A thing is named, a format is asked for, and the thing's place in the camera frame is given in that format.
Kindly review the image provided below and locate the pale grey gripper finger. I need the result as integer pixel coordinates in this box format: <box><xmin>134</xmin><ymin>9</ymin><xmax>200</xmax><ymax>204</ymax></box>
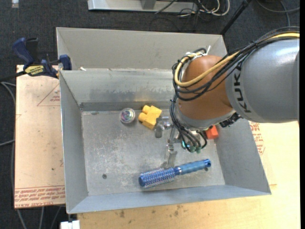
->
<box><xmin>154</xmin><ymin>116</ymin><xmax>173</xmax><ymax>139</ymax></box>
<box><xmin>164</xmin><ymin>139</ymin><xmax>178</xmax><ymax>169</ymax></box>

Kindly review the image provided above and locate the yellow toy building block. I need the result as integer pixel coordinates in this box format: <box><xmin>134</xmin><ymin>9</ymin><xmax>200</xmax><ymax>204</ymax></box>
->
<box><xmin>138</xmin><ymin>104</ymin><xmax>163</xmax><ymax>130</ymax></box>

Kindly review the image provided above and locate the blue round hairbrush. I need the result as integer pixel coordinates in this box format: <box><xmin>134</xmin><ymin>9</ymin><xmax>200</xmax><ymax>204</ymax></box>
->
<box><xmin>138</xmin><ymin>158</ymin><xmax>212</xmax><ymax>189</ymax></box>

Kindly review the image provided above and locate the clear iridescent ball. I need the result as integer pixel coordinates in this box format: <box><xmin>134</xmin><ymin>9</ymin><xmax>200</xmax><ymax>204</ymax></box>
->
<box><xmin>119</xmin><ymin>107</ymin><xmax>136</xmax><ymax>125</ymax></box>

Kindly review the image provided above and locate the orange block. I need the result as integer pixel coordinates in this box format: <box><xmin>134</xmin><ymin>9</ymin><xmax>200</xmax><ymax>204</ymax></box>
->
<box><xmin>204</xmin><ymin>125</ymin><xmax>219</xmax><ymax>140</ymax></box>

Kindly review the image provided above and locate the grey metal bin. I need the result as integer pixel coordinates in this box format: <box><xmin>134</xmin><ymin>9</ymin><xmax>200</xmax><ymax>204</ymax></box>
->
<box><xmin>56</xmin><ymin>27</ymin><xmax>272</xmax><ymax>214</ymax></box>

